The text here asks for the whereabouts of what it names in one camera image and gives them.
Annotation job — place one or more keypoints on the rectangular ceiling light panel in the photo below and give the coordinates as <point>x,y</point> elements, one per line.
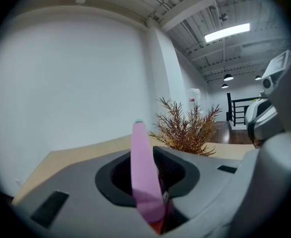
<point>226,33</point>

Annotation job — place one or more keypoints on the black pendant lamp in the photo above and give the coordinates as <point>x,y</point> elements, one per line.
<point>228,77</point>
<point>258,78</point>
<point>224,86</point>

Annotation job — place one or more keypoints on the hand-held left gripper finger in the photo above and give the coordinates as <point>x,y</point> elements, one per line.
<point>142,172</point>

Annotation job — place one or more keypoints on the light wooden table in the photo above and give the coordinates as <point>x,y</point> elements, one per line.
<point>73,156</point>

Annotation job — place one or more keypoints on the ceiling-mounted security camera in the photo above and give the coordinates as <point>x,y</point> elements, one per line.
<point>223,16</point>

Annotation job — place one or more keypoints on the black stair railing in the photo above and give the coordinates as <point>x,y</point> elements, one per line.
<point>232,110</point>

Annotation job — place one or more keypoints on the white head-mounted camera rig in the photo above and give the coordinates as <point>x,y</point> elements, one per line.
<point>261,118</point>

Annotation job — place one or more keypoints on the reddish-brown artificial plant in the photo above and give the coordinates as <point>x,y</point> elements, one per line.
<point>185,133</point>

